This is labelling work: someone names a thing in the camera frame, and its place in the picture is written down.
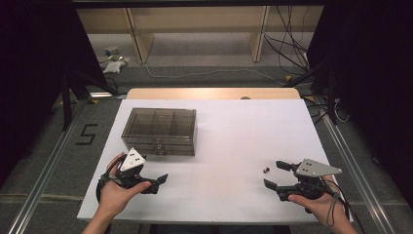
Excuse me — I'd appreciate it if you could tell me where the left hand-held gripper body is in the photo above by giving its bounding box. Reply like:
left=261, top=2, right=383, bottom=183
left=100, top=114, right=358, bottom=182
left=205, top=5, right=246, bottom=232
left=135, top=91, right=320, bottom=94
left=115, top=147, right=160, bottom=190

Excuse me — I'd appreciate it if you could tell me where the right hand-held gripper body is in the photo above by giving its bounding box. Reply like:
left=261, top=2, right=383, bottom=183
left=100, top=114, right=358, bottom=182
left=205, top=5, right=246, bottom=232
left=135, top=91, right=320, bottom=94
left=276, top=158, right=343, bottom=202

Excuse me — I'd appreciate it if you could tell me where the smoky transparent drawer box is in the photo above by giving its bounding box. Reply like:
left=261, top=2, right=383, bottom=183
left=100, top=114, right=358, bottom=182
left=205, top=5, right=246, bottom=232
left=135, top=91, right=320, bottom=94
left=121, top=107, right=198, bottom=157

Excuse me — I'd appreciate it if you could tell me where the person's right hand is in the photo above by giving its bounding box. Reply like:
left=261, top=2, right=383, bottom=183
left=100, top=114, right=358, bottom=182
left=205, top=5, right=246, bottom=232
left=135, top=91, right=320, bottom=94
left=287, top=175, right=347, bottom=225

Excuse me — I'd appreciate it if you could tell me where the person's left hand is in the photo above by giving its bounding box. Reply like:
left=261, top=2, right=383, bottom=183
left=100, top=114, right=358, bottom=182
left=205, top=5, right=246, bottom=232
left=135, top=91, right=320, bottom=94
left=96, top=151, right=153, bottom=217

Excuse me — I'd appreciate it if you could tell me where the white board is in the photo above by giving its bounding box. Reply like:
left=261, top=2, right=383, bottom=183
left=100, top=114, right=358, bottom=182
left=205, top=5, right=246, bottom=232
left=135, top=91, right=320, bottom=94
left=76, top=98, right=355, bottom=225

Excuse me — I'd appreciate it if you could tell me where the person's clothing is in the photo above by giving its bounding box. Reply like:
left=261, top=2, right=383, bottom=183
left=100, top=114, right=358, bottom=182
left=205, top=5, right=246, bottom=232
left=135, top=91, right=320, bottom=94
left=142, top=223, right=292, bottom=234

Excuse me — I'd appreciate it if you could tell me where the black tripod stand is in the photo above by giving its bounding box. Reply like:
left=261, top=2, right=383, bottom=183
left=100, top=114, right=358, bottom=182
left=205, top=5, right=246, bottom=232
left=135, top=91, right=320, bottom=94
left=59, top=68, right=121, bottom=132
left=282, top=58, right=339, bottom=126

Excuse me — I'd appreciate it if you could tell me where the white cloth bag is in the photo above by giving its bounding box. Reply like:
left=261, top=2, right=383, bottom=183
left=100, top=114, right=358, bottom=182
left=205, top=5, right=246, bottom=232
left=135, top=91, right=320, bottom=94
left=102, top=59, right=130, bottom=74

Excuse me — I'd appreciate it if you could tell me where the wooden table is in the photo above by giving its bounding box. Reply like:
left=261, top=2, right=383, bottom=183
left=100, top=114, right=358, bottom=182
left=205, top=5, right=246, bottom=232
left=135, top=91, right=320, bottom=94
left=126, top=87, right=301, bottom=100

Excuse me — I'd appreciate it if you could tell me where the black curtain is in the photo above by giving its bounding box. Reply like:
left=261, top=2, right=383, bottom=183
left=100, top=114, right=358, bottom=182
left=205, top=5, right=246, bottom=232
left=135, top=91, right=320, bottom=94
left=0, top=0, right=109, bottom=188
left=306, top=0, right=413, bottom=211

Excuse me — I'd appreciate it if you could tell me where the small grey device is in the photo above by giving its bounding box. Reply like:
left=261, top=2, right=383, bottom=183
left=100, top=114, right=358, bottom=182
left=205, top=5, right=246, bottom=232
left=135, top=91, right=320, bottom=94
left=103, top=45, right=120, bottom=57

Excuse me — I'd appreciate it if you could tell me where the light wooden bench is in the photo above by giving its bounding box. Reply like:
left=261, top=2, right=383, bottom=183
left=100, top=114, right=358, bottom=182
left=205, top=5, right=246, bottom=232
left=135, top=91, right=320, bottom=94
left=76, top=5, right=325, bottom=64

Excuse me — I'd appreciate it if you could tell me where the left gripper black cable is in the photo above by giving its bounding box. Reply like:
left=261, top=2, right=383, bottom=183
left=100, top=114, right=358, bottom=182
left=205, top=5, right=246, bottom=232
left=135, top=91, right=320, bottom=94
left=94, top=155, right=129, bottom=203

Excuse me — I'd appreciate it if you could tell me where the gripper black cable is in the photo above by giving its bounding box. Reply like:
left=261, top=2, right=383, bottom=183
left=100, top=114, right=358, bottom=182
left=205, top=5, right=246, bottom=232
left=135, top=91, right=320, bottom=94
left=325, top=178, right=365, bottom=234
left=94, top=155, right=129, bottom=203

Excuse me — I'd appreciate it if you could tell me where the right gripper grey strap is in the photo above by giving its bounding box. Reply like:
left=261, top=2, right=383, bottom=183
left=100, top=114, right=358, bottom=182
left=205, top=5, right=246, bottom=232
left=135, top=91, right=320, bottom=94
left=325, top=191, right=341, bottom=228

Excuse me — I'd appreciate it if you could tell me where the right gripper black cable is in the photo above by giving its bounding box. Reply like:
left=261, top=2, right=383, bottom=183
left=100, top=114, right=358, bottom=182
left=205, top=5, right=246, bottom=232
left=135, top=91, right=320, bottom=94
left=325, top=178, right=365, bottom=234

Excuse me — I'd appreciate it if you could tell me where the aluminium floor rail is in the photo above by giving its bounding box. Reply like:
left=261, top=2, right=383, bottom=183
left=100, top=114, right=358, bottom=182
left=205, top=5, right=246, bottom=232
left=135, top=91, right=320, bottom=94
left=320, top=111, right=396, bottom=234
left=7, top=99, right=87, bottom=234

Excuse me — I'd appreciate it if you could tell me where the short aluminium rail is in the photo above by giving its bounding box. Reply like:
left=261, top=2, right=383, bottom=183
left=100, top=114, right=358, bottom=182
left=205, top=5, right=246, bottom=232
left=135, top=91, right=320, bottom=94
left=88, top=92, right=129, bottom=99

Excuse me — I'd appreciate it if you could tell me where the bundle of black cables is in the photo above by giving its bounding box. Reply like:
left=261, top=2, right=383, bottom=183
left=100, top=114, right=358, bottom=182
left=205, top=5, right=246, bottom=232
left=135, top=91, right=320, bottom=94
left=263, top=5, right=310, bottom=72

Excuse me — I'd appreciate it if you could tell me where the black frame bar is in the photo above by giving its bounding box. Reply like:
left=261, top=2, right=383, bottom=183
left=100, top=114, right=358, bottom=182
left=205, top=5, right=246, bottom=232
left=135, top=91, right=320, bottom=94
left=71, top=0, right=326, bottom=8

